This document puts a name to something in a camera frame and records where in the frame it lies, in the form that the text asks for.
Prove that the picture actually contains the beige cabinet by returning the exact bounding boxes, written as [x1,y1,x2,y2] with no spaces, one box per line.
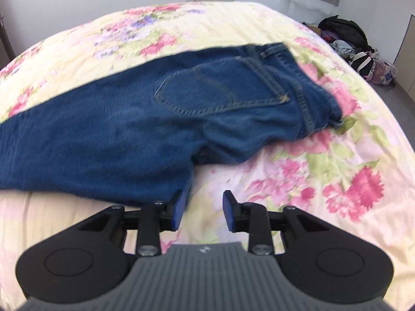
[394,15,415,104]

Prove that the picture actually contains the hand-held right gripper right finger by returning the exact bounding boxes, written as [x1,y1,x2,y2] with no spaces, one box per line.
[222,190,328,256]

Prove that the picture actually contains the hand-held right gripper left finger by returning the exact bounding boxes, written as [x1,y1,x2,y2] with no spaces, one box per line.
[79,189,189,257]

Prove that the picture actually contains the floral bed blanket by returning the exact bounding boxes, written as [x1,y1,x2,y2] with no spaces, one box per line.
[0,2,415,299]

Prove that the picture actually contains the blue denim pants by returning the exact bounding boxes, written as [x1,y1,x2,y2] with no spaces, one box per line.
[0,42,344,208]

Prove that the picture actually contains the black backpack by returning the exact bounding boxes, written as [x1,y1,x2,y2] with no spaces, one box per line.
[318,15,372,53]

